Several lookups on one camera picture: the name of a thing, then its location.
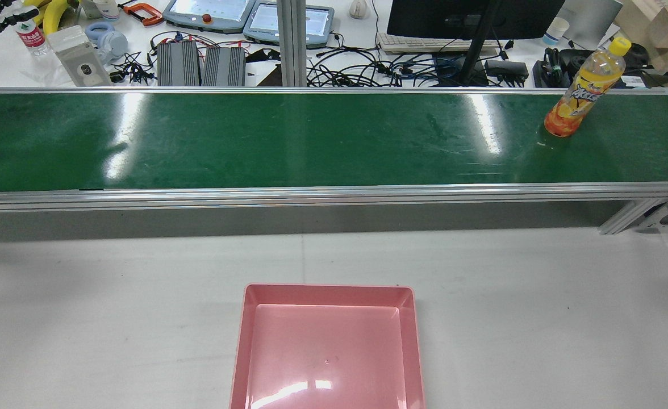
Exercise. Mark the orange juice bottle yellow cap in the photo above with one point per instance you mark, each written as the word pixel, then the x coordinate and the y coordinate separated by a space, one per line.
pixel 587 85

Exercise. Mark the pink plastic basket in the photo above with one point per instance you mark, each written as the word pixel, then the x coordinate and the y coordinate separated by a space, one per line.
pixel 325 352

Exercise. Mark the water bottle red label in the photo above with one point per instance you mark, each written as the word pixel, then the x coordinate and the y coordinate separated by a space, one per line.
pixel 33 41

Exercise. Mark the yellow banana bunch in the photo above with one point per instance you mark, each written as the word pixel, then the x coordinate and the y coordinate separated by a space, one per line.
pixel 55 12

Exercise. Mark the grey box clear lid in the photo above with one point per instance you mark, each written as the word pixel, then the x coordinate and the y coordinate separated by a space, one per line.
pixel 81 59

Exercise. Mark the white plastic cup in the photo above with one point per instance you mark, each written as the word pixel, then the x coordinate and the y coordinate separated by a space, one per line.
pixel 107 8

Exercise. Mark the light blue headphones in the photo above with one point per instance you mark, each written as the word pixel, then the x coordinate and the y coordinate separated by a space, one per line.
pixel 112 41

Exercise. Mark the orange clamp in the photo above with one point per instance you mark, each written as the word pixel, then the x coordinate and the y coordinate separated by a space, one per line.
pixel 146 16

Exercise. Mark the black finned power supply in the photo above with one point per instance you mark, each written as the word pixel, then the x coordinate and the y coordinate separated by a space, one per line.
pixel 178 63
pixel 224 66

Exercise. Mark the grey teach pendant red button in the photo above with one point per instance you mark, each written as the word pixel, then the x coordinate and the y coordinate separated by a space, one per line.
pixel 209 12

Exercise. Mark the green conveyor belt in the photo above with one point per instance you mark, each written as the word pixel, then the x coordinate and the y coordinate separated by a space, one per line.
pixel 311 142
pixel 311 196

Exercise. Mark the white computer mouse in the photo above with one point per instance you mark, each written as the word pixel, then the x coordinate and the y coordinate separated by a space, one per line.
pixel 358 8

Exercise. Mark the white keyboard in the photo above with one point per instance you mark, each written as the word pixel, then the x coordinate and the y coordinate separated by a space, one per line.
pixel 425 44

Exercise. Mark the black computer monitor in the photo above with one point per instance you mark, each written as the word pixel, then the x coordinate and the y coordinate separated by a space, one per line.
pixel 453 17

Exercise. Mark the black monitor stand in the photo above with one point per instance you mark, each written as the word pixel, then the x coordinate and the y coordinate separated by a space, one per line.
pixel 473 54

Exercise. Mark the white paper cup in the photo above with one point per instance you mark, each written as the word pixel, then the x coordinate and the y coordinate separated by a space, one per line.
pixel 555 31

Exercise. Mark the black metal device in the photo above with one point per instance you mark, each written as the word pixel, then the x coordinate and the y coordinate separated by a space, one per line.
pixel 572 62

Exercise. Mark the cardboard boxes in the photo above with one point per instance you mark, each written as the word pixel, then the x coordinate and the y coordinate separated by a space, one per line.
pixel 663 28

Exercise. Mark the aluminium profile post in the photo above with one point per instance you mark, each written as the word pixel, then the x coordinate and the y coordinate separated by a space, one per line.
pixel 292 40

